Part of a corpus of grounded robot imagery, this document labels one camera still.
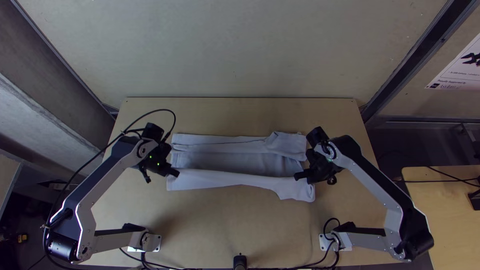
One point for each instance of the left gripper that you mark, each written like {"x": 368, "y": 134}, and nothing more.
{"x": 165, "y": 169}

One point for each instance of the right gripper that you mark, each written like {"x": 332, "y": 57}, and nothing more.
{"x": 317, "y": 167}

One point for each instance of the light grey t-shirt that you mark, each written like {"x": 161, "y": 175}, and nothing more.
{"x": 232, "y": 161}

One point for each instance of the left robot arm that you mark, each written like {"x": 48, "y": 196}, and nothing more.
{"x": 97, "y": 176}

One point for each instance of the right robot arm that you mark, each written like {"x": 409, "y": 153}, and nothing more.
{"x": 375, "y": 187}

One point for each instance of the pale wooden side table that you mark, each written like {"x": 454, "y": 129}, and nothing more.
{"x": 442, "y": 225}

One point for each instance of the white paper poster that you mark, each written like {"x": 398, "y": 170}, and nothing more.
{"x": 457, "y": 67}

